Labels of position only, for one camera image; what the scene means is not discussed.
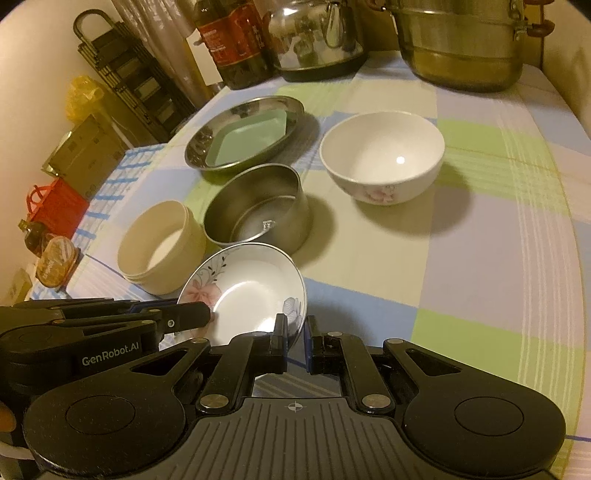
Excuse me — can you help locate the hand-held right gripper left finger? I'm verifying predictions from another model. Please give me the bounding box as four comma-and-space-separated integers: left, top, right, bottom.
124, 314, 290, 414

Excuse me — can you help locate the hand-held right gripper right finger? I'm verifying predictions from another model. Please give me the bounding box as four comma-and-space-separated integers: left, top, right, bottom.
307, 315, 467, 414

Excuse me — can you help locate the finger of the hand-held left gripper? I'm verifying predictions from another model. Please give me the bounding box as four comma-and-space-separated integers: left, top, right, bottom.
111, 299, 179, 315
155, 302, 214, 334

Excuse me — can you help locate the cream plastic bowl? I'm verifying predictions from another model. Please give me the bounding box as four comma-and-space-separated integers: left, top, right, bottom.
117, 199, 207, 295

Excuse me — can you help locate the small white floral plate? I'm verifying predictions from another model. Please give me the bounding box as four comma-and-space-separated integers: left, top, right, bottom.
177, 244, 306, 366

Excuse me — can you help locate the stainless steel bowl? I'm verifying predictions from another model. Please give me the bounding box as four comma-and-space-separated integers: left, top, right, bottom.
203, 164, 311, 256

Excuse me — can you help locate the round stainless steel plate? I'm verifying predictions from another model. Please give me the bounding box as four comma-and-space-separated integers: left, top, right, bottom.
185, 95, 305, 173

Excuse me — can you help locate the green square plate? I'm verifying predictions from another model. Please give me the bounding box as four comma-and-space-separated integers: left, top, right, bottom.
205, 111, 291, 168

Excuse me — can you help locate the white ceramic floral bowl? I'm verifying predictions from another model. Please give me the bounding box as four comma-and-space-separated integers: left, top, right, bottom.
320, 112, 446, 206

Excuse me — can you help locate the amber glass jar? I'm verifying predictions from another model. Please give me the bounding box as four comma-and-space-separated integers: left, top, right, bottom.
36, 236, 82, 288

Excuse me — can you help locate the small brown bottle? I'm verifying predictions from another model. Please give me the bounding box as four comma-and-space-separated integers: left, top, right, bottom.
18, 219, 45, 256

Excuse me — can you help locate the red bag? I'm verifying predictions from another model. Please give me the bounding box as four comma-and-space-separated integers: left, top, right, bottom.
26, 178, 91, 239

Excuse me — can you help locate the cardboard box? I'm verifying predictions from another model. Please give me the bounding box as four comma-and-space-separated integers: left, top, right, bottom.
43, 114, 126, 200

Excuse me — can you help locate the checkered tablecloth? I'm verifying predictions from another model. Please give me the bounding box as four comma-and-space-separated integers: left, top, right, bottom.
65, 51, 591, 462

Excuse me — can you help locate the yellow plastic bag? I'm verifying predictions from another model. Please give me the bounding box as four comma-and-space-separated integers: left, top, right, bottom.
67, 75, 105, 123

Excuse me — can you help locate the black folding rack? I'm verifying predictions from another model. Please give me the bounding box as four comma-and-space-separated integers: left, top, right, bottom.
74, 10, 195, 145

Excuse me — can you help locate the cooking oil bottle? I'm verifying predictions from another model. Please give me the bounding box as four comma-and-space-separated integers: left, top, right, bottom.
193, 0, 274, 90

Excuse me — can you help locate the stainless steel kettle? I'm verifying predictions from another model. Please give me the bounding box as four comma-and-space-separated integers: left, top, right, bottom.
267, 0, 370, 84

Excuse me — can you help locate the stainless steel steamer pot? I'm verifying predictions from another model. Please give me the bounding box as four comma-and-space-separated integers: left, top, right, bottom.
369, 0, 555, 90

